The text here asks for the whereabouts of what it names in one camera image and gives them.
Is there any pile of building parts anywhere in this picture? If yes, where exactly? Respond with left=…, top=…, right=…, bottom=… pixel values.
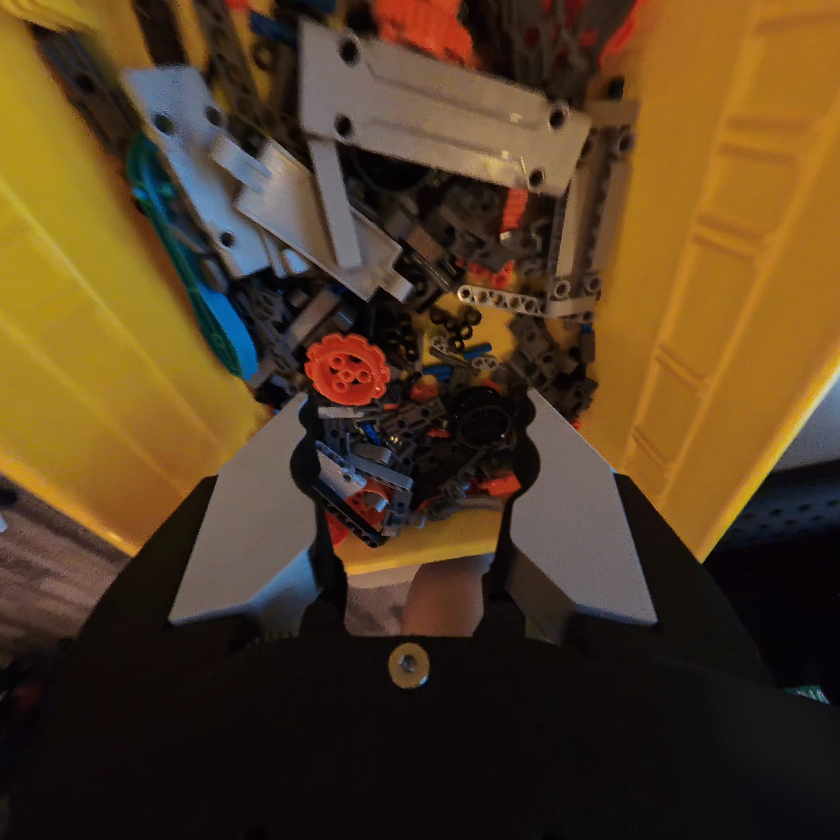
left=33, top=0, right=642, bottom=550

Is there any yellow plastic bin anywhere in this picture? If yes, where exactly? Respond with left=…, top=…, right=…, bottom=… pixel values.
left=0, top=0, right=840, bottom=580

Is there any long light grey frame beam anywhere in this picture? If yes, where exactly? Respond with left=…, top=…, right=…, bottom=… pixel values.
left=543, top=100, right=639, bottom=320

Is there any light grey rectangular plate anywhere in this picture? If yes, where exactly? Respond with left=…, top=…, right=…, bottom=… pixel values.
left=297, top=18, right=593, bottom=199

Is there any teal plastic tool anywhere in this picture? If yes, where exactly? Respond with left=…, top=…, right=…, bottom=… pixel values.
left=126, top=130, right=259, bottom=383

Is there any perforated dark metal panel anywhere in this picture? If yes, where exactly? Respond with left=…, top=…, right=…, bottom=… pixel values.
left=705, top=459, right=840, bottom=562

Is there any person's leg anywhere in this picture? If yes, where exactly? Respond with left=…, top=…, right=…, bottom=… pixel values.
left=400, top=556, right=494, bottom=637

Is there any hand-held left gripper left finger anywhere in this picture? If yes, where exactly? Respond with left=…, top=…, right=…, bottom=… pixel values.
left=167, top=392, right=349, bottom=636

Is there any light grey holed panel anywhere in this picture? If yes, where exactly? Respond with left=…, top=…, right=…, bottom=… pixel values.
left=120, top=64, right=271, bottom=278

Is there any small orange sprocket wheel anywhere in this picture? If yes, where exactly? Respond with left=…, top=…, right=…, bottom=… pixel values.
left=303, top=332, right=392, bottom=408

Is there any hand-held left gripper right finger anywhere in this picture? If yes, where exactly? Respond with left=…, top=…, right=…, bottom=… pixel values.
left=486, top=387, right=658, bottom=642

